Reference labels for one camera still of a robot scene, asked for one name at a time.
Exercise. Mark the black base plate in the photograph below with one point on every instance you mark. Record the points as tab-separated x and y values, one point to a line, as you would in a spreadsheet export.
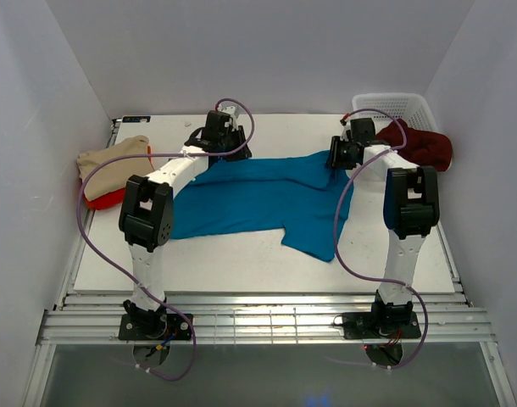
174	326
363	325

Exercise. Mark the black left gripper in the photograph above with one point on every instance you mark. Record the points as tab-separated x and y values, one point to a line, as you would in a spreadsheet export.
238	134

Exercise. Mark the aluminium rail frame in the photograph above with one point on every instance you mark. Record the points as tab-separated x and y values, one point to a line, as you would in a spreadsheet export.
81	318

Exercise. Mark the dark red t shirt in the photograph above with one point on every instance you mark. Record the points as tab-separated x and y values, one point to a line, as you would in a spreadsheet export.
427	148

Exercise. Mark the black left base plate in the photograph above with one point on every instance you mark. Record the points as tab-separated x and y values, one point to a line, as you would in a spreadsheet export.
174	326

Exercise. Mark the orange folded t shirt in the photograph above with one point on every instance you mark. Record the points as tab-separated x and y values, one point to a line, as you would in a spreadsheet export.
107	200

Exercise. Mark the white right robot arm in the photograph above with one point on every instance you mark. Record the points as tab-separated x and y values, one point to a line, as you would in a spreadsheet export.
410	211

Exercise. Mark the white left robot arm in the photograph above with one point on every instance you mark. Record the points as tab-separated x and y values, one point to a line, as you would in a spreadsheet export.
147	212

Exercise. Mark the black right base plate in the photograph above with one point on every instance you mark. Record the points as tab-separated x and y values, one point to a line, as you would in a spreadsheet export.
363	325

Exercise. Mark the white plastic basket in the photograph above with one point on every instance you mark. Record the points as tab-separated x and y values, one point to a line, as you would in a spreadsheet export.
383	108

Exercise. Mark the blue t shirt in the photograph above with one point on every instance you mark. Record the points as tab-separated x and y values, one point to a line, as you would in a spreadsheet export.
307	200

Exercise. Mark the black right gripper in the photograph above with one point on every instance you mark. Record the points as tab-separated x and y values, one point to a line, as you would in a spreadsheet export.
334	159

